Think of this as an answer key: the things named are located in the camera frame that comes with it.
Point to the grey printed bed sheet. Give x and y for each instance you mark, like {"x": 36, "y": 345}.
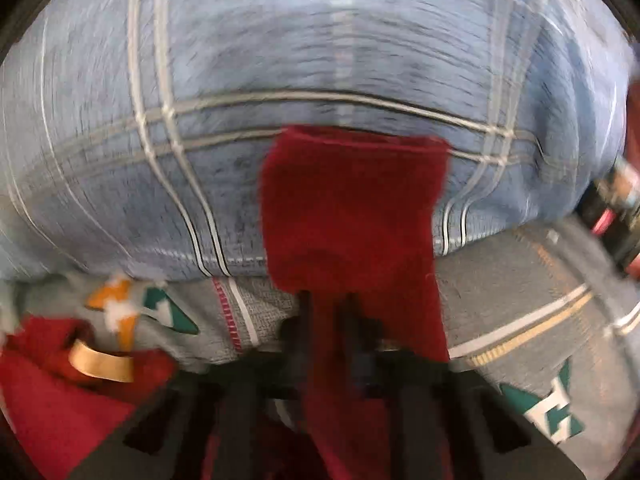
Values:
{"x": 515, "y": 285}

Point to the blue plaid pillow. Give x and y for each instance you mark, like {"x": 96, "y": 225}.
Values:
{"x": 310, "y": 50}

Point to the dark jar with red label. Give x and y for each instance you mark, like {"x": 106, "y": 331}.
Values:
{"x": 612, "y": 225}

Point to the red knitted garment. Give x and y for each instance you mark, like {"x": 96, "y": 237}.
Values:
{"x": 345, "y": 220}

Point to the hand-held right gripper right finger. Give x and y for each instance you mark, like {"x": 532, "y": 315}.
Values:
{"x": 361, "y": 355}

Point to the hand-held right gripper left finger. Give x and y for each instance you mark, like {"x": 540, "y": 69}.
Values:
{"x": 303, "y": 340}

